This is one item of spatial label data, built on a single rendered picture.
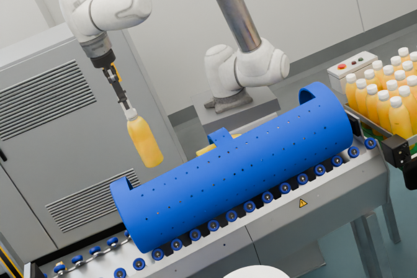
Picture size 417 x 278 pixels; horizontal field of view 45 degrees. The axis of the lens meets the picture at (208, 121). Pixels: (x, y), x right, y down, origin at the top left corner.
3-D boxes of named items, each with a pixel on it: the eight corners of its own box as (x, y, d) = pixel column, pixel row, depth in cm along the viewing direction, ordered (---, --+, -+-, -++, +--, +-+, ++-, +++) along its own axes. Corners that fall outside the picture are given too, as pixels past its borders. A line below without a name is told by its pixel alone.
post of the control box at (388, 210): (390, 239, 275) (350, 82, 230) (396, 236, 275) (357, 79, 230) (394, 244, 271) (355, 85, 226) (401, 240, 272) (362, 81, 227)
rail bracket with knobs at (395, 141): (382, 161, 191) (376, 139, 187) (398, 152, 192) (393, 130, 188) (398, 173, 183) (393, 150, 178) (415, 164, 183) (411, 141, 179)
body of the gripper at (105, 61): (87, 54, 162) (100, 79, 166) (90, 61, 154) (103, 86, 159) (109, 44, 163) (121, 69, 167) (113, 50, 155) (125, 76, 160)
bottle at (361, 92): (362, 129, 212) (352, 91, 204) (362, 120, 218) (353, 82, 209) (379, 126, 209) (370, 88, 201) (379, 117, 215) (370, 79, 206)
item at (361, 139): (347, 136, 208) (340, 112, 202) (352, 134, 208) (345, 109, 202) (360, 146, 199) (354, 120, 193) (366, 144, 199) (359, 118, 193)
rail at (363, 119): (344, 110, 221) (343, 105, 219) (346, 110, 221) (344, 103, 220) (403, 147, 185) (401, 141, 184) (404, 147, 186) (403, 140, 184)
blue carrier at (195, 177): (137, 230, 203) (105, 172, 192) (325, 134, 213) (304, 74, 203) (148, 269, 177) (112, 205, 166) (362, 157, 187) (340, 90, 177)
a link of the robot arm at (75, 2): (69, 46, 155) (100, 40, 148) (44, -1, 148) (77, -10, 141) (90, 30, 163) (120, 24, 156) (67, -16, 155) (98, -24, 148)
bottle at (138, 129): (165, 158, 177) (145, 114, 168) (149, 169, 174) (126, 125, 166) (157, 152, 183) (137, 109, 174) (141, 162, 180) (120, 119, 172)
